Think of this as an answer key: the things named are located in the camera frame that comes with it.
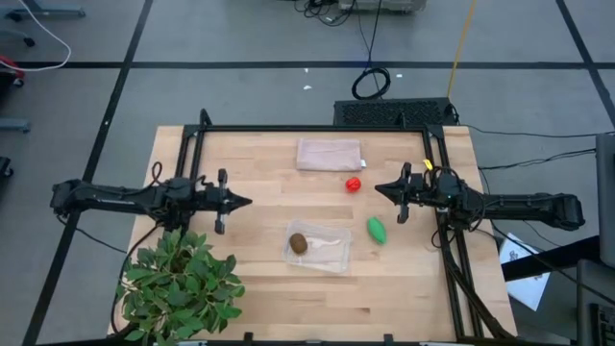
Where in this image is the thin black hanging cable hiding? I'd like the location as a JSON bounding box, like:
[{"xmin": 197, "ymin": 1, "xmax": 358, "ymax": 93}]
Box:
[{"xmin": 355, "ymin": 12, "xmax": 372, "ymax": 68}]

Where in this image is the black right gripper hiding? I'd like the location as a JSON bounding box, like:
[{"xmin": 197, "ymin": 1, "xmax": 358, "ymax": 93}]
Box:
[{"xmin": 374, "ymin": 161, "xmax": 436, "ymax": 225}]

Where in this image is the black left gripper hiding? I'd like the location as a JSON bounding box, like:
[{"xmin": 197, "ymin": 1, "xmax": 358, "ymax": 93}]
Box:
[{"xmin": 194, "ymin": 167, "xmax": 254, "ymax": 235}]

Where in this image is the grey stand leg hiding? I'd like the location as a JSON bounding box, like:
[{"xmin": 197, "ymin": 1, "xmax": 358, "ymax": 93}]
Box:
[{"xmin": 4, "ymin": 0, "xmax": 86, "ymax": 20}]

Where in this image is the black floor cable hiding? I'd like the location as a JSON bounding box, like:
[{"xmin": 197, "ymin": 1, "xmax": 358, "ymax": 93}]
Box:
[
  {"xmin": 109, "ymin": 221, "xmax": 164, "ymax": 337},
  {"xmin": 460, "ymin": 122, "xmax": 615, "ymax": 140},
  {"xmin": 478, "ymin": 148, "xmax": 597, "ymax": 172},
  {"xmin": 56, "ymin": 214, "xmax": 130, "ymax": 255}
]

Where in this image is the brown toy kiwi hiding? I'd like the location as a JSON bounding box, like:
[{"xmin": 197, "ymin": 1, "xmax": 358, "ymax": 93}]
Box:
[{"xmin": 288, "ymin": 233, "xmax": 309, "ymax": 256}]

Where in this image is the black aluminium rig frame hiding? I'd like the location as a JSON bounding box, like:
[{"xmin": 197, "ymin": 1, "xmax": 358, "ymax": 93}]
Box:
[{"xmin": 173, "ymin": 108, "xmax": 518, "ymax": 342}]

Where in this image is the grey cabinet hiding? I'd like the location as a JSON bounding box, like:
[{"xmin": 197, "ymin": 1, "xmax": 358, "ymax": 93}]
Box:
[{"xmin": 595, "ymin": 133, "xmax": 615, "ymax": 268}]

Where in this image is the white paper sheet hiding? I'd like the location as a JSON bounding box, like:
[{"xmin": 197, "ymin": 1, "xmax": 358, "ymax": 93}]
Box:
[{"xmin": 499, "ymin": 233, "xmax": 552, "ymax": 312}]

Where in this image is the white floor cable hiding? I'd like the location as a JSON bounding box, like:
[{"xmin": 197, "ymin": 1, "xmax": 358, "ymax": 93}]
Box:
[{"xmin": 0, "ymin": 0, "xmax": 72, "ymax": 73}]

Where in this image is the pink folded cloth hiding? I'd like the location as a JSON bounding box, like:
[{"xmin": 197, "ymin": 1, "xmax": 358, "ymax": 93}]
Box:
[{"xmin": 295, "ymin": 137, "xmax": 367, "ymax": 173}]

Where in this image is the green artificial plant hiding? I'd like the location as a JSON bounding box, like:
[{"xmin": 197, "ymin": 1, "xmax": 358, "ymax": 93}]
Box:
[{"xmin": 114, "ymin": 228, "xmax": 246, "ymax": 345}]

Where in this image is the black beam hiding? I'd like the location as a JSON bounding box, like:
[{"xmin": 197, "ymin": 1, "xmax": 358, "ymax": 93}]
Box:
[{"xmin": 502, "ymin": 235, "xmax": 602, "ymax": 283}]

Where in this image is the green toy corn cob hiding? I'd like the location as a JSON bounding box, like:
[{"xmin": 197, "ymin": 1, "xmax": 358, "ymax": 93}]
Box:
[{"xmin": 367, "ymin": 215, "xmax": 388, "ymax": 246}]

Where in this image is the clear plastic tupperware container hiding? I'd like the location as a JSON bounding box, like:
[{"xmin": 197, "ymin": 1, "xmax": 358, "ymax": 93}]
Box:
[{"xmin": 282, "ymin": 219, "xmax": 353, "ymax": 275}]

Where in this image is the yellow hanging cable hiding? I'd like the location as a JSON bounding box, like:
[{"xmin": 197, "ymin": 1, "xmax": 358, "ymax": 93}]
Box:
[{"xmin": 446, "ymin": 0, "xmax": 479, "ymax": 100}]

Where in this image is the black hanging cable with coil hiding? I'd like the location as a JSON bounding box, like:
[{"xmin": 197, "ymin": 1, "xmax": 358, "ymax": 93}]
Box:
[{"xmin": 351, "ymin": 0, "xmax": 392, "ymax": 101}]

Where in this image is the grey device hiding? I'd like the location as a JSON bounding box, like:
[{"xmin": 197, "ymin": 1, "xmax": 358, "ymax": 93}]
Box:
[{"xmin": 338, "ymin": 0, "xmax": 428, "ymax": 13}]

